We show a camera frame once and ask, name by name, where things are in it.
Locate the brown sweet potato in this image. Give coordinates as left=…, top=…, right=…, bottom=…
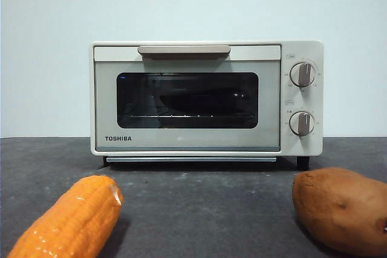
left=291, top=167, right=387, bottom=248

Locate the orange corn cob in wrap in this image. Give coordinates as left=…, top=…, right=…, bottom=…
left=6, top=175, right=125, bottom=258

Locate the oven door with beige handle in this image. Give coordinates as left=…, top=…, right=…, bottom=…
left=93, top=45, right=282, bottom=152

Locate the metal oven crumb tray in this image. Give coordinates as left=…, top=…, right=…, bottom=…
left=105, top=156, right=278, bottom=164

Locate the small beige oven knob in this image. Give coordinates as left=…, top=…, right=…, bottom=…
left=289, top=111, right=314, bottom=136

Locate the large beige oven knob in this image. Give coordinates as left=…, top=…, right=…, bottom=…
left=289, top=62, right=316, bottom=87

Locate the wire oven rack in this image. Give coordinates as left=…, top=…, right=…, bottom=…
left=129, top=114, right=255, bottom=119

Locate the dark purple eggplant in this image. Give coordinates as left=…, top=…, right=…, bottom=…
left=159, top=88, right=247, bottom=114

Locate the cream Toshiba toaster oven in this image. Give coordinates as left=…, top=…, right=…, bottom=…
left=89, top=39, right=325, bottom=170

